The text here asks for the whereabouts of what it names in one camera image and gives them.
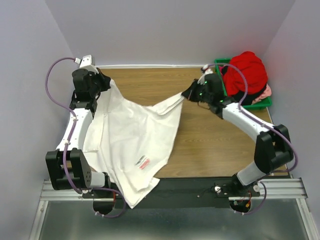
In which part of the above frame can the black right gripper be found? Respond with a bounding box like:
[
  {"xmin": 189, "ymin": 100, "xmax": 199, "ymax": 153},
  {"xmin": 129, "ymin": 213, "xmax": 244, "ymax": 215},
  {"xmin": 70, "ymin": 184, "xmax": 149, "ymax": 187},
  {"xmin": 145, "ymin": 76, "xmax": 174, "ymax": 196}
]
[{"xmin": 179, "ymin": 80, "xmax": 210, "ymax": 105}]

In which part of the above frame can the white t shirt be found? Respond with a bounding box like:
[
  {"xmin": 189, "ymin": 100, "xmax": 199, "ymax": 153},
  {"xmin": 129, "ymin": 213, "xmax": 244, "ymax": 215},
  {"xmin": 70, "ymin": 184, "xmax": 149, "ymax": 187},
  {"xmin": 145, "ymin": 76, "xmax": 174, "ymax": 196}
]
[{"xmin": 82, "ymin": 80, "xmax": 184, "ymax": 209}]

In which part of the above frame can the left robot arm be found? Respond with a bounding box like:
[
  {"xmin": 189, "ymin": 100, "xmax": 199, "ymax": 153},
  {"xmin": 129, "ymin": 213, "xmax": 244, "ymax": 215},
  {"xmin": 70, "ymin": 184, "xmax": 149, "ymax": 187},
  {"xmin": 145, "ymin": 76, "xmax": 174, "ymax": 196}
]
[{"xmin": 45, "ymin": 68, "xmax": 111, "ymax": 198}]

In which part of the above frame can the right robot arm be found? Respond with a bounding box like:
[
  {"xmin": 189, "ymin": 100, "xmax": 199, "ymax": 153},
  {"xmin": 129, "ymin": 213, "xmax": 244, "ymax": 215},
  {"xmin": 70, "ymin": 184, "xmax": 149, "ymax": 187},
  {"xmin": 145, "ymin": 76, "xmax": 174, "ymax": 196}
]
[{"xmin": 181, "ymin": 73, "xmax": 294, "ymax": 196}]

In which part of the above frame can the red t shirt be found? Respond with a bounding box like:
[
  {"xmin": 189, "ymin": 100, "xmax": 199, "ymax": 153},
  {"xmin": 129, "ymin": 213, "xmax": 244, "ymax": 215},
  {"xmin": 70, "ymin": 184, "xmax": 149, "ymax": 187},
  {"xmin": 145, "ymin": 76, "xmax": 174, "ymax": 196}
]
[{"xmin": 223, "ymin": 51, "xmax": 268, "ymax": 96}]

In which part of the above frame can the green plastic bin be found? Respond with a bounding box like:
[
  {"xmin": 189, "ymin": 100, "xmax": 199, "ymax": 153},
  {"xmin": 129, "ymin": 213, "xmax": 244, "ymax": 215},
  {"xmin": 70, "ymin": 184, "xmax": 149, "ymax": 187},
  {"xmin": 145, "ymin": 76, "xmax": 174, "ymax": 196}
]
[{"xmin": 213, "ymin": 58, "xmax": 272, "ymax": 110}]

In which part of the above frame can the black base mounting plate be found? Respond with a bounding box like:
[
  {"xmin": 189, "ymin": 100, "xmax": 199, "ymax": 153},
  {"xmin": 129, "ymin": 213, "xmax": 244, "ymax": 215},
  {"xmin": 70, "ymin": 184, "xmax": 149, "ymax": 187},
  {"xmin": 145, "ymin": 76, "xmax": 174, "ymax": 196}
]
[{"xmin": 82, "ymin": 176, "xmax": 261, "ymax": 216}]

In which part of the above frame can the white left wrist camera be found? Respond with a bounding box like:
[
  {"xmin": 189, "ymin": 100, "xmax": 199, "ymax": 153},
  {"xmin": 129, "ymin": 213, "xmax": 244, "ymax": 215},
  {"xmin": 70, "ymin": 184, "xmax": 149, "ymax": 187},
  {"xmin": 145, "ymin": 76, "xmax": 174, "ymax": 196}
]
[{"xmin": 74, "ymin": 54, "xmax": 99, "ymax": 74}]

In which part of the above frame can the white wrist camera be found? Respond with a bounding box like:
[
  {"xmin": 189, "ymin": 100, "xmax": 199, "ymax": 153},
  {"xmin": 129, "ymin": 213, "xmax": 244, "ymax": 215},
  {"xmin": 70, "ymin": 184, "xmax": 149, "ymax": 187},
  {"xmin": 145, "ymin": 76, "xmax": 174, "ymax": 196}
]
[
  {"xmin": 74, "ymin": 54, "xmax": 99, "ymax": 74},
  {"xmin": 197, "ymin": 63, "xmax": 215, "ymax": 85}
]

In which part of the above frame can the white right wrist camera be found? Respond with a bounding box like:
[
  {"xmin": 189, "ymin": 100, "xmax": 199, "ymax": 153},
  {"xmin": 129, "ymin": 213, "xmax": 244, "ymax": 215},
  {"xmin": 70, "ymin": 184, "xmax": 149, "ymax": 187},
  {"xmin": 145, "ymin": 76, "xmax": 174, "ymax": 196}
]
[{"xmin": 197, "ymin": 63, "xmax": 215, "ymax": 85}]

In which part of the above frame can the aluminium frame rail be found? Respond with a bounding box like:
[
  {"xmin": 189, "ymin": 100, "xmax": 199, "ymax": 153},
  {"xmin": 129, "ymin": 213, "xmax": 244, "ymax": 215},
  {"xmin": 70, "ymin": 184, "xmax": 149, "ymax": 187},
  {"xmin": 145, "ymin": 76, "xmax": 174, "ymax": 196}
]
[{"xmin": 40, "ymin": 176, "xmax": 308, "ymax": 201}]

